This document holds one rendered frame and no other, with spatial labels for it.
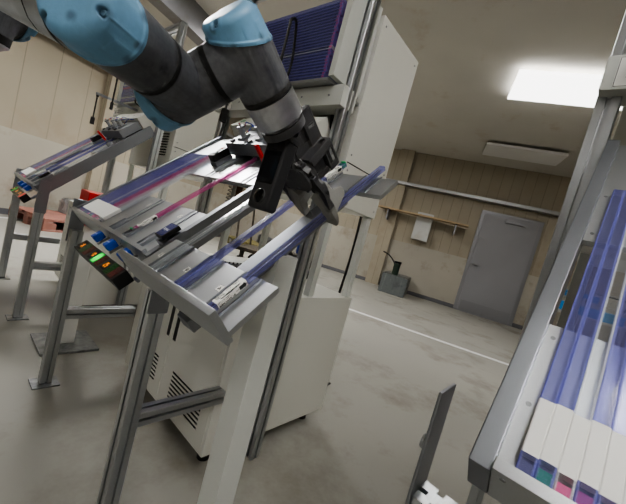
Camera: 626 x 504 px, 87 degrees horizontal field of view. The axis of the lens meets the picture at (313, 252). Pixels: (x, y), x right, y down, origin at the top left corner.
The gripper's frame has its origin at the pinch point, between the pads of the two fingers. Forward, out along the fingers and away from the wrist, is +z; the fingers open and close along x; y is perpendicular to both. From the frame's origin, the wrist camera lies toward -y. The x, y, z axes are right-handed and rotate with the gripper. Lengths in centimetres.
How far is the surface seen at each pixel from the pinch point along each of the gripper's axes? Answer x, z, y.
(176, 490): 34, 59, -71
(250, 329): 10.6, 15.1, -22.8
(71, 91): 561, 18, 114
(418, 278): 224, 592, 321
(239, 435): 7, 30, -42
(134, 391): 33, 20, -50
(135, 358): 35, 15, -43
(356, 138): 37, 27, 59
